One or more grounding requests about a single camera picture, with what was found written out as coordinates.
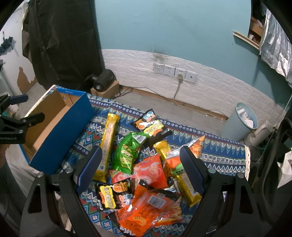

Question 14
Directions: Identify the long gold biscuit pack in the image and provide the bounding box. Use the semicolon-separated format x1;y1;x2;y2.
93;113;120;183

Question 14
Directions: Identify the red snack bag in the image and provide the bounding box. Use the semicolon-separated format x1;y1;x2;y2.
109;155;168;189

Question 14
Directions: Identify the short gold biscuit pack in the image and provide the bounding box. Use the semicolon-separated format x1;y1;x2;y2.
154;140;172;162

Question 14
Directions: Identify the blue cardboard box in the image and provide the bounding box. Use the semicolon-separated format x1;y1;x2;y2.
20;87;94;175

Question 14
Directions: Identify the gold biscuit pack right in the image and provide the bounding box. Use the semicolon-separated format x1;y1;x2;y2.
175;173;201;207

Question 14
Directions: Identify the black oreo pack lower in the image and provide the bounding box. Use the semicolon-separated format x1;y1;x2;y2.
95;178;134;211

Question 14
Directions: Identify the green snack bag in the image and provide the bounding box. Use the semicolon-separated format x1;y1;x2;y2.
111;132;149;174

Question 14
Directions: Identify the black umbrella on door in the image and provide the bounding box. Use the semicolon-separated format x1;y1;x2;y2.
0;36;13;54

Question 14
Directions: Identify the orange fries snack bag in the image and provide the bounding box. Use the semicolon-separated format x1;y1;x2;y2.
107;180;181;236

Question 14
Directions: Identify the black hanging cloth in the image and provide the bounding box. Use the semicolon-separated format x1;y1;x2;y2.
22;1;102;92

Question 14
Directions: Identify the light blue trash bin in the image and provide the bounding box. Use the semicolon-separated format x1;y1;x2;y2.
221;102;258;142

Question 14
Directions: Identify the black oreo snack bag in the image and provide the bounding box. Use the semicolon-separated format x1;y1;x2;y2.
131;109;172;147

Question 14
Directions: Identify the small cardboard box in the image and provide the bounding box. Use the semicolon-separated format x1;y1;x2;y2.
91;80;120;99

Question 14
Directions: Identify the black speaker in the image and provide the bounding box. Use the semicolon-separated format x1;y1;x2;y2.
85;69;115;92

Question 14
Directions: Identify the silver foil sheet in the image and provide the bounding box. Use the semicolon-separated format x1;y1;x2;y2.
259;9;291;86

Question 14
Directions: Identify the white plug and cable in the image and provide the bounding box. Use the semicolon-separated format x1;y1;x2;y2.
172;73;184;107

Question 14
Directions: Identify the white wall outlet strip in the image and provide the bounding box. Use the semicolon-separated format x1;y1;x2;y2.
153;63;197;82

